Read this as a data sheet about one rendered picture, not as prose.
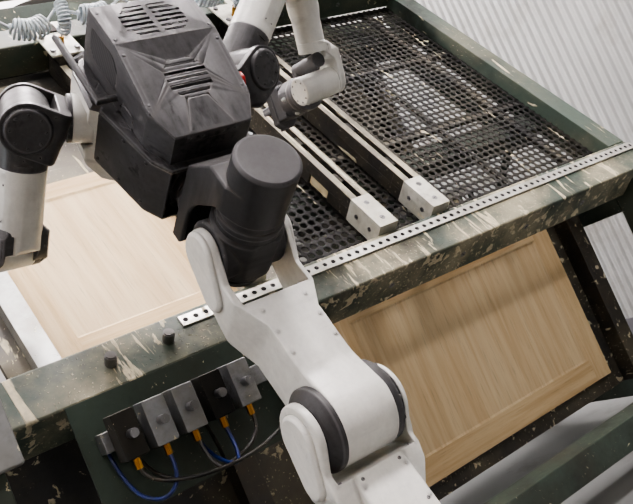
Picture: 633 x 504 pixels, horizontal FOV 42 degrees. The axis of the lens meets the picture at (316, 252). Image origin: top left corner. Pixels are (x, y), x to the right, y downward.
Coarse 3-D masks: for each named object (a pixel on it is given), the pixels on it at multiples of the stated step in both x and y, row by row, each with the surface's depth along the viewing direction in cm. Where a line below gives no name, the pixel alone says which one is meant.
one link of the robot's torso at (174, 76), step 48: (144, 0) 146; (192, 0) 150; (96, 48) 143; (144, 48) 139; (192, 48) 143; (96, 96) 141; (144, 96) 135; (192, 96) 139; (240, 96) 143; (96, 144) 149; (144, 144) 139; (192, 144) 138; (144, 192) 145
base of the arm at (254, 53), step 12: (252, 48) 163; (264, 48) 164; (252, 60) 162; (264, 60) 164; (276, 60) 167; (252, 72) 162; (264, 72) 164; (276, 72) 167; (252, 84) 163; (264, 84) 165; (276, 84) 168; (252, 96) 164; (264, 96) 166
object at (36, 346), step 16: (0, 288) 177; (16, 288) 178; (0, 304) 174; (16, 304) 174; (16, 320) 171; (32, 320) 172; (16, 336) 170; (32, 336) 169; (32, 352) 166; (48, 352) 166; (32, 368) 167
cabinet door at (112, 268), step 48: (48, 192) 206; (96, 192) 209; (96, 240) 196; (144, 240) 199; (48, 288) 182; (96, 288) 185; (144, 288) 187; (192, 288) 190; (48, 336) 172; (96, 336) 174
